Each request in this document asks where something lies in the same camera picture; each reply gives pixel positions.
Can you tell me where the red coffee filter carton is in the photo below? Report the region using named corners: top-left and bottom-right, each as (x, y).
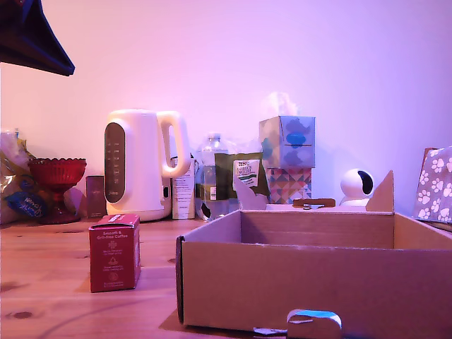
top-left (88, 213), bottom-right (142, 294)

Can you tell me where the small dark brown box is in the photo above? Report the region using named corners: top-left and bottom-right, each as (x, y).
top-left (85, 175), bottom-right (108, 220)

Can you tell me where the white printed carton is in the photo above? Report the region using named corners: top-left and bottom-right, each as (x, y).
top-left (170, 155), bottom-right (196, 220)

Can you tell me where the blue cloud tissue box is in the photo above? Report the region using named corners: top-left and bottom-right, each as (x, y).
top-left (258, 91), bottom-right (316, 170)

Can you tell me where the triangle pattern tissue box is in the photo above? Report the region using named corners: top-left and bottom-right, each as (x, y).
top-left (264, 167), bottom-right (314, 206)

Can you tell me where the open brown cardboard box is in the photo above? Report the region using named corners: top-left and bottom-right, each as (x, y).
top-left (175, 169), bottom-right (452, 339)

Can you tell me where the red glass footed bowl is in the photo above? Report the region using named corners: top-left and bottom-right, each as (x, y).
top-left (27, 157), bottom-right (88, 225)

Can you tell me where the yellow snack bag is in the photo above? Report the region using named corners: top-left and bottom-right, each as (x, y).
top-left (0, 128), bottom-right (51, 225)

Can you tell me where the white electric kettle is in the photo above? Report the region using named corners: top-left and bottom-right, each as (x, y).
top-left (103, 108), bottom-right (192, 223)

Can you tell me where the clear plastic water bottle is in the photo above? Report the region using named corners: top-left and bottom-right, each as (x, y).
top-left (194, 133), bottom-right (242, 223)

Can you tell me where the dark green pouch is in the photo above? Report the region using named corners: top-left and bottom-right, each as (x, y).
top-left (214, 152), bottom-right (271, 205)

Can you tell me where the paw print fabric bag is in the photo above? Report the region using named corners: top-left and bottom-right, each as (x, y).
top-left (412, 145), bottom-right (452, 226)

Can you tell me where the small white round camera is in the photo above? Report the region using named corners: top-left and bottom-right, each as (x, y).
top-left (339, 167), bottom-right (376, 208)

